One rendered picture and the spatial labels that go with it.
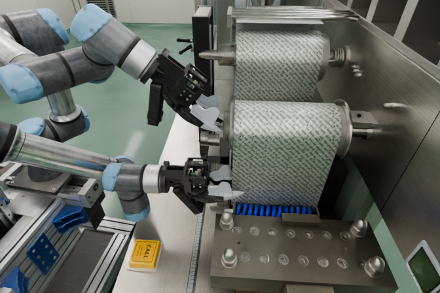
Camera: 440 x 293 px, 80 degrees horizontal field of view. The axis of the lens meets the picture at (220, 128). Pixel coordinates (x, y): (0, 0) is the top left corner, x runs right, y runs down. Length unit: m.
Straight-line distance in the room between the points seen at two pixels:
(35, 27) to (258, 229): 0.85
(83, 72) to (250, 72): 0.43
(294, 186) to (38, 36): 0.85
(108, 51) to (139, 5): 5.95
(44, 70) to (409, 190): 0.72
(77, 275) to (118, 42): 1.38
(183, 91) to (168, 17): 5.84
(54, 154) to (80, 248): 1.07
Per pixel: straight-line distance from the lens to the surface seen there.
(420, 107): 0.58
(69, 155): 0.80
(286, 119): 0.60
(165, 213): 0.91
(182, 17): 6.31
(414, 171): 0.59
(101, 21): 0.56
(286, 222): 0.72
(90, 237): 1.82
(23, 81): 0.60
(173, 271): 0.81
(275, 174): 0.67
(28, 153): 0.78
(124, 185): 0.72
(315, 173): 0.69
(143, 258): 0.82
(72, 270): 1.75
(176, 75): 0.55
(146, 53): 0.55
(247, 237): 0.70
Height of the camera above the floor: 1.63
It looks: 36 degrees down
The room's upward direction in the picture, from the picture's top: straight up
